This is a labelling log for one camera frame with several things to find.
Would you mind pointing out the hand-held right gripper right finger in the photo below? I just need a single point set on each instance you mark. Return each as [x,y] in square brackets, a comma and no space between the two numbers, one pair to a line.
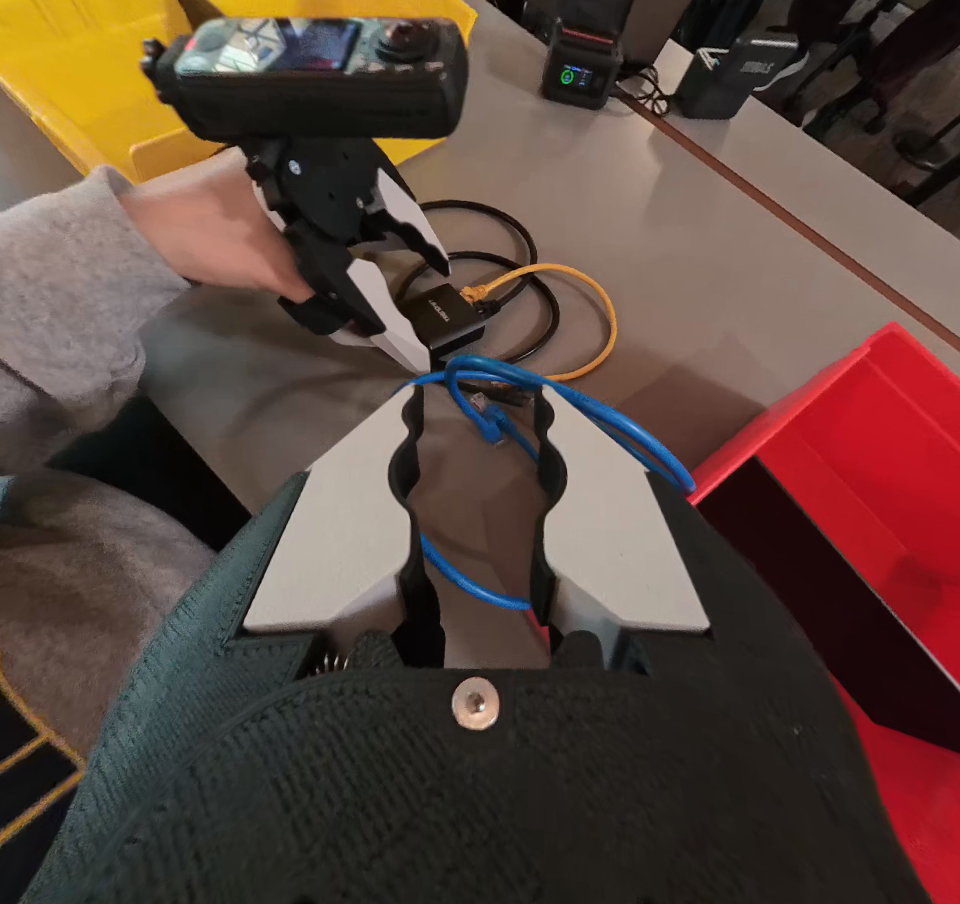
[622,544]

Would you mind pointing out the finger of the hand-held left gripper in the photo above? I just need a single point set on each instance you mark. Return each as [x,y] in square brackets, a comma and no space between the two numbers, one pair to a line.
[409,206]
[382,304]

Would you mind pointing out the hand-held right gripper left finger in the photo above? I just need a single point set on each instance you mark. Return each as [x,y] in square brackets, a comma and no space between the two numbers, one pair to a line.
[337,536]

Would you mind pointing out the black ethernet splitter box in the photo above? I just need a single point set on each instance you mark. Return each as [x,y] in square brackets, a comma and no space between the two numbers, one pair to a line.
[442,319]

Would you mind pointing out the person's left forearm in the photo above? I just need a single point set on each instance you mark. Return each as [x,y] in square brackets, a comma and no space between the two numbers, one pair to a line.
[67,296]

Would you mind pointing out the person's left hand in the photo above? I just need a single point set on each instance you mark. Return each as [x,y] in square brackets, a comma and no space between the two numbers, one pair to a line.
[217,229]

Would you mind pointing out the black charger with display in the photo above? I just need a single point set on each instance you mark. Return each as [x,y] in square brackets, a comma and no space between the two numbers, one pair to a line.
[592,41]

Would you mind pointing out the large yellow plastic bin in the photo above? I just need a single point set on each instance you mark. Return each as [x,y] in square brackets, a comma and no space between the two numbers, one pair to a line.
[90,56]

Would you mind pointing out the person's torso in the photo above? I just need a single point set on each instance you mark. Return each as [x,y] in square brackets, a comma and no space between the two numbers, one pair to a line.
[75,589]

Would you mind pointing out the red plastic bin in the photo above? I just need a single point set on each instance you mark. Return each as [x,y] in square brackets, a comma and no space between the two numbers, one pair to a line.
[885,454]

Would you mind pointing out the black box with white print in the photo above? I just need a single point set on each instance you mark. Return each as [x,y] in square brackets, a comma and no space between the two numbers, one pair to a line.
[720,86]

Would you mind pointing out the black fabric with yellow lines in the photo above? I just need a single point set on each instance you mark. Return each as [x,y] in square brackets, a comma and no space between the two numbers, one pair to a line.
[30,776]

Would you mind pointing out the black chair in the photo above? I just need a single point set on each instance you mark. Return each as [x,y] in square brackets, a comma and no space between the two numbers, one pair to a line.
[840,11]

